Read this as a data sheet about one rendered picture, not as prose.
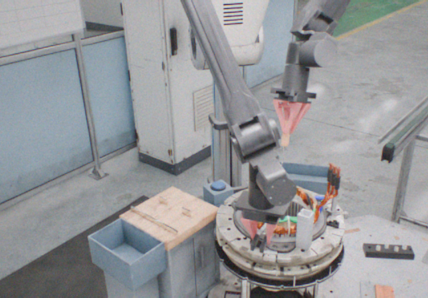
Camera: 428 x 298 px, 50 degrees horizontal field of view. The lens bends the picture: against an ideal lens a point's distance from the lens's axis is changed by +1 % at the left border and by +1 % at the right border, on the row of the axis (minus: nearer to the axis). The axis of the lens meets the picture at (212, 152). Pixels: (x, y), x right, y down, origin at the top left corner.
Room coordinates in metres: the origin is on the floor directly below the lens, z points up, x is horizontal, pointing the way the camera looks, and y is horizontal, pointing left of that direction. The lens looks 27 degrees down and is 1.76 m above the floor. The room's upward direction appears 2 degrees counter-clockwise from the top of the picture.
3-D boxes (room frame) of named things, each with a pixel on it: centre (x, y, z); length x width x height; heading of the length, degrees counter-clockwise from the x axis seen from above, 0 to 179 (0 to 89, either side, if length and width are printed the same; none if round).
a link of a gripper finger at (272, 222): (0.77, -0.10, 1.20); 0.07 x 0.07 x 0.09; 68
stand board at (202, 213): (1.03, 0.12, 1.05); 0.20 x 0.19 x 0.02; 138
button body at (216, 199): (1.21, -0.01, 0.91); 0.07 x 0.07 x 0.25; 30
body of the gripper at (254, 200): (0.77, -0.10, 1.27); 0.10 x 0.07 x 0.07; 68
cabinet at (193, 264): (1.03, 0.12, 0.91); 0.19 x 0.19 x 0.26; 48
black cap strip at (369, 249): (1.17, -0.56, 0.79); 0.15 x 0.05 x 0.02; 83
